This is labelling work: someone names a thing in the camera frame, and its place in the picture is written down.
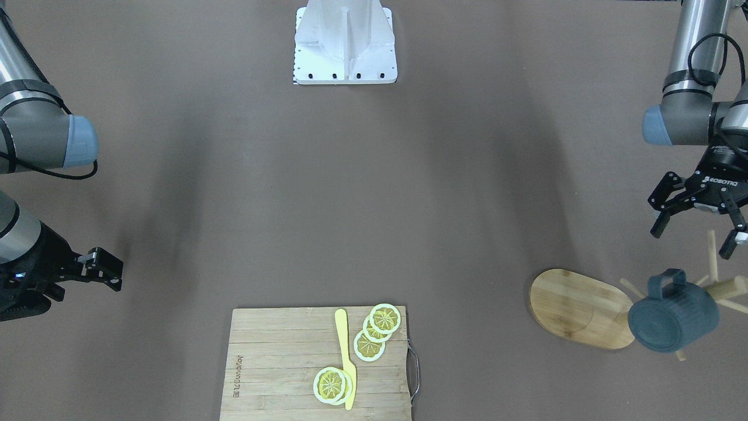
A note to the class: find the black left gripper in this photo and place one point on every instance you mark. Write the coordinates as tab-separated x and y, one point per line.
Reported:
718	159

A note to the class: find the lemon slice back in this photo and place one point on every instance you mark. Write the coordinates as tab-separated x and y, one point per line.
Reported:
366	349

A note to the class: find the yellow plastic knife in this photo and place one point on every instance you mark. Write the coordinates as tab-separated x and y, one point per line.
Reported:
341	324

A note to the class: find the wooden cup storage rack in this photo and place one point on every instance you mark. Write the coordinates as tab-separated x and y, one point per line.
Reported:
585	310

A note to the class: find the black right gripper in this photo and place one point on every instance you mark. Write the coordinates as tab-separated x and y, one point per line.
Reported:
51	246

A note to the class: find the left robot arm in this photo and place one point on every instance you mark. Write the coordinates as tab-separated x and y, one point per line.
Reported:
689	116

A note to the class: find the wooden cutting board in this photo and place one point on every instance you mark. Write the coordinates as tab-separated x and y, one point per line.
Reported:
274	355

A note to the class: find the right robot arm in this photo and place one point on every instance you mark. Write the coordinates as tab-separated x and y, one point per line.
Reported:
39	133

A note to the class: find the lemon slice under knife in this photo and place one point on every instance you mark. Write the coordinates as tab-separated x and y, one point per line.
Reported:
332	386

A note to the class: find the dark teal mug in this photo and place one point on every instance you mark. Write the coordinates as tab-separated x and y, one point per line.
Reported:
673	314

